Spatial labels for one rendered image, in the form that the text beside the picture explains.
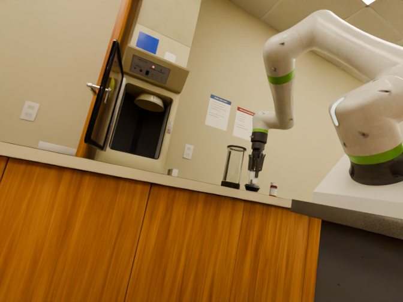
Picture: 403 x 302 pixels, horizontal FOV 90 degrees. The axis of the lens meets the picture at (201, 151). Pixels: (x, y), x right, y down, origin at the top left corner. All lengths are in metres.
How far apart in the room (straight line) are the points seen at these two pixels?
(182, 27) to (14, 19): 1.03
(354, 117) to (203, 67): 1.41
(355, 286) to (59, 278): 0.86
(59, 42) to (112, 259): 1.38
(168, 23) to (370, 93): 1.08
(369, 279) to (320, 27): 0.78
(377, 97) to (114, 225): 0.87
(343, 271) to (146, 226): 0.63
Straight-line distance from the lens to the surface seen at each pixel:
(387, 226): 0.60
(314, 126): 2.55
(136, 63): 1.14
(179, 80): 1.16
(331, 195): 0.73
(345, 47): 0.87
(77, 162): 0.79
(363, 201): 0.69
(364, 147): 0.68
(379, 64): 0.79
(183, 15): 1.45
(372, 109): 0.64
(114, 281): 0.91
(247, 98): 1.99
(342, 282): 0.72
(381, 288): 0.68
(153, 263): 0.90
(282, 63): 0.91
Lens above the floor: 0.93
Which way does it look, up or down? 9 degrees up
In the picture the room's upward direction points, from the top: 11 degrees clockwise
